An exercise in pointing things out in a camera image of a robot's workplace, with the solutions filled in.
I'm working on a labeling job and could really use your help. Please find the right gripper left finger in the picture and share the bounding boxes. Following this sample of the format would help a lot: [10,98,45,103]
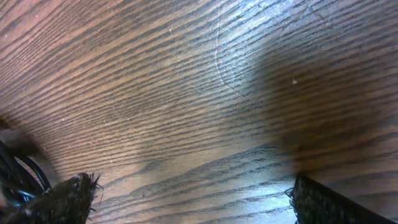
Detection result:
[1,173,100,224]

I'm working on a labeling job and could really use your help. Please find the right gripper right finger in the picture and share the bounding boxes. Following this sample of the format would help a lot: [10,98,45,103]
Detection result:
[285,175,395,224]

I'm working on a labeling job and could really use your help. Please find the black USB-A cable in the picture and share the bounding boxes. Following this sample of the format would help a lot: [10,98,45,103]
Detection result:
[0,139,52,208]

